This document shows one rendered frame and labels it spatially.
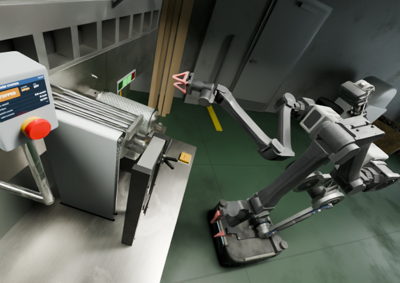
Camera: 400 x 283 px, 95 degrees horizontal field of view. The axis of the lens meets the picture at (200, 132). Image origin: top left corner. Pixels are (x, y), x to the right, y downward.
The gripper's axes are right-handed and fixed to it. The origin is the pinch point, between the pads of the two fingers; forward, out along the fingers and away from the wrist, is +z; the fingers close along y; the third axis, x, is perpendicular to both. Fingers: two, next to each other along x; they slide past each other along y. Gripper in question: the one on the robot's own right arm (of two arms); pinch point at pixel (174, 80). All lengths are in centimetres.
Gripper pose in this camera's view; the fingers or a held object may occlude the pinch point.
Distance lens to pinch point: 97.6
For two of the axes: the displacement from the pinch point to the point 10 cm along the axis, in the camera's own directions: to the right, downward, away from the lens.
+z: -9.7, -2.3, 0.7
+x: 2.4, -8.9, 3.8
